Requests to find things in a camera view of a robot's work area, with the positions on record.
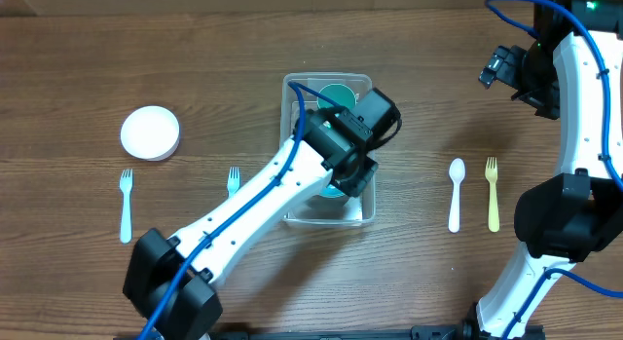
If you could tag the yellow fork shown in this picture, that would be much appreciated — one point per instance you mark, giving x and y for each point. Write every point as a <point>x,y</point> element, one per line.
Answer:
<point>491,176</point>

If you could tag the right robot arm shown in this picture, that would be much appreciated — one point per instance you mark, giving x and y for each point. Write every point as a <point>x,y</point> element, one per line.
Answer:
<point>571,73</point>

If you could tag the light blue bowl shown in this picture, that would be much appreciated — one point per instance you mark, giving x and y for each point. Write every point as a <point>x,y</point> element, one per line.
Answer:
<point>331,192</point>

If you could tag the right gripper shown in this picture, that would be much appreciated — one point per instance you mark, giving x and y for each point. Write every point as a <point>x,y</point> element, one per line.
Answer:
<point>499,69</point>

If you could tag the pale blue fork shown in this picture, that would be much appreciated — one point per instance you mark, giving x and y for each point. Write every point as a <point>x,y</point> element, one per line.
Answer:
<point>233,181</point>
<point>126,182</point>

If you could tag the white spoon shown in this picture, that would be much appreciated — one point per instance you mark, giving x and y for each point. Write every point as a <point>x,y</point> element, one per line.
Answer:
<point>457,174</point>

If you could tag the white bowl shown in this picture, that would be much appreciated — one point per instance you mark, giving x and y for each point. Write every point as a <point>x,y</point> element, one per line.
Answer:
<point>150,133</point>

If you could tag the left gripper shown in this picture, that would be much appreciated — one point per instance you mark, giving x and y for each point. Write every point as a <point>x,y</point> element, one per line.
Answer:
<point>356,177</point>

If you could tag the green cup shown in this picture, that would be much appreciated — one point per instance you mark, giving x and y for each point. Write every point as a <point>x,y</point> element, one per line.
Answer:
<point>341,94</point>

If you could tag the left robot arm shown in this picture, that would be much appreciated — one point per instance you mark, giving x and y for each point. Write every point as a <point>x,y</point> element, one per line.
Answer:
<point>173,281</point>

